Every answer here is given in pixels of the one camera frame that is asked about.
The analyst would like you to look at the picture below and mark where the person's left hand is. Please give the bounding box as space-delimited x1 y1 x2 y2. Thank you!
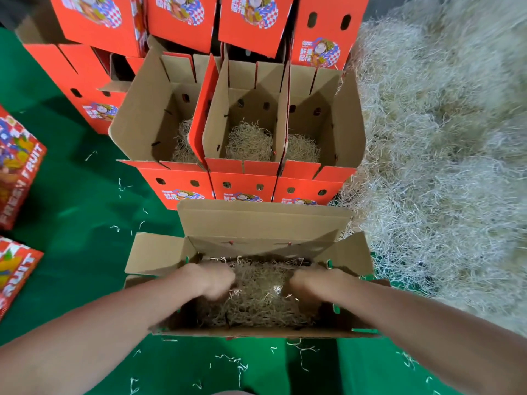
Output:
177 261 237 303

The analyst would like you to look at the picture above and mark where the person's right hand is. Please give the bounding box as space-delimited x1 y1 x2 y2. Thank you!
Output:
288 267 339 308

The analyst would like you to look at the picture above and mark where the small straw filler clump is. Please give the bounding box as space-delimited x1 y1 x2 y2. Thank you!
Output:
170 119 200 165
224 119 275 163
196 256 327 330
285 132 323 163

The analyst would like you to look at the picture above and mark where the red cardboard box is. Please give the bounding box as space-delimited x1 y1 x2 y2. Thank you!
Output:
48 0 150 59
109 47 222 212
201 57 291 204
272 63 368 207
290 0 372 72
145 0 221 55
16 5 146 137
217 0 296 61
124 198 393 341

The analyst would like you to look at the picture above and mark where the pile of wood wool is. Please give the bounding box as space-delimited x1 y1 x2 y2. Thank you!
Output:
338 0 527 338

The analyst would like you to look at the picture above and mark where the group of red boxes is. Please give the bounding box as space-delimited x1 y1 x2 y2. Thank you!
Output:
0 103 49 323

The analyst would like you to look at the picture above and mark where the person's right forearm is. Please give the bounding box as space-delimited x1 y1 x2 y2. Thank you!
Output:
321 271 527 395

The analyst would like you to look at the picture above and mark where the person's left forearm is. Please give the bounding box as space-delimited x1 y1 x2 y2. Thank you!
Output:
0 267 203 395

